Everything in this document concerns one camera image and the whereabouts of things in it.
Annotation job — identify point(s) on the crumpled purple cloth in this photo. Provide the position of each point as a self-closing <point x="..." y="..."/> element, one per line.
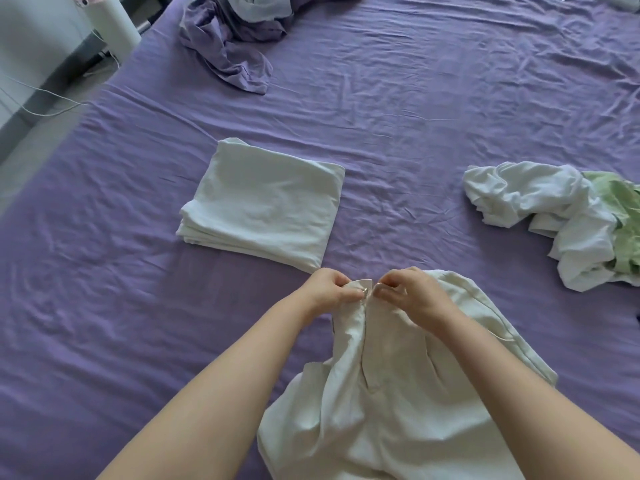
<point x="230" y="49"/>

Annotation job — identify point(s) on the person's left hand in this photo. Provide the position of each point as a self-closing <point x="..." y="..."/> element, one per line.
<point x="322" y="289"/>

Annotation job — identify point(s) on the person's right hand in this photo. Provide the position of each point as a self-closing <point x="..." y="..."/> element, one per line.
<point x="417" y="294"/>

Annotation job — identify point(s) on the white trousers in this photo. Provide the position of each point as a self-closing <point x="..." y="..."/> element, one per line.
<point x="400" y="394"/>

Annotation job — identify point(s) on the purple bed sheet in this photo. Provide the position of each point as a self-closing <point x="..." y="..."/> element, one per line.
<point x="350" y="119"/>

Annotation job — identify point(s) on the white cylindrical appliance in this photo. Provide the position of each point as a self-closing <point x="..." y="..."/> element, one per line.
<point x="117" y="22"/>

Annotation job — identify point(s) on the person's left forearm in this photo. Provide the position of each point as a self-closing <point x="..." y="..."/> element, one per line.
<point x="210" y="394"/>

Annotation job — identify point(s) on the person's right forearm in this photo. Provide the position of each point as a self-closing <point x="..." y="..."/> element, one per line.
<point x="525" y="394"/>

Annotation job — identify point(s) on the crumpled pale grey cloth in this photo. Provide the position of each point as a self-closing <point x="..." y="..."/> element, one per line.
<point x="257" y="5"/>

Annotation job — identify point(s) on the person's left thumb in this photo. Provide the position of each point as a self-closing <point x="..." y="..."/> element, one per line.
<point x="352" y="294"/>

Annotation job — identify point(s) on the light green garment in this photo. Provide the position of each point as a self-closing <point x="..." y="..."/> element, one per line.
<point x="617" y="219"/>

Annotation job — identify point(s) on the crumpled white shirt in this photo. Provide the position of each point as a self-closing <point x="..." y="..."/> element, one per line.
<point x="540" y="209"/>

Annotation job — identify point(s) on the folded white garment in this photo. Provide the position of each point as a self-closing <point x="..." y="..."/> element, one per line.
<point x="265" y="204"/>

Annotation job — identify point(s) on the person's right thumb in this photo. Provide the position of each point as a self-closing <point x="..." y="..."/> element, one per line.
<point x="387" y="293"/>

